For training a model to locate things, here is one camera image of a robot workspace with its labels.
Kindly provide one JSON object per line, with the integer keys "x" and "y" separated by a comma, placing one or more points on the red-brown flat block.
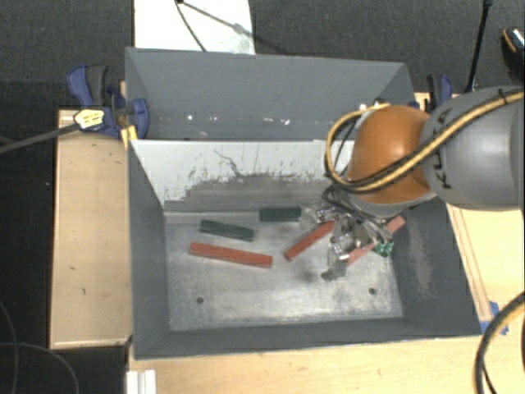
{"x": 308, "y": 241}
{"x": 361, "y": 253}
{"x": 229, "y": 254}

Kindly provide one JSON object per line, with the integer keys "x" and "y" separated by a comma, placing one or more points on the dark green flat block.
{"x": 279, "y": 214}
{"x": 226, "y": 230}

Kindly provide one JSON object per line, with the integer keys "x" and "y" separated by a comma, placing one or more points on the grey metal bin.
{"x": 262, "y": 97}

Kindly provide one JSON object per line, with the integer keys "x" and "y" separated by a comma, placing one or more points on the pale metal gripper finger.
{"x": 342, "y": 266}
{"x": 329, "y": 274}

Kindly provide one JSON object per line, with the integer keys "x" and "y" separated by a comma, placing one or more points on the pale wood flat board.
{"x": 90, "y": 236}

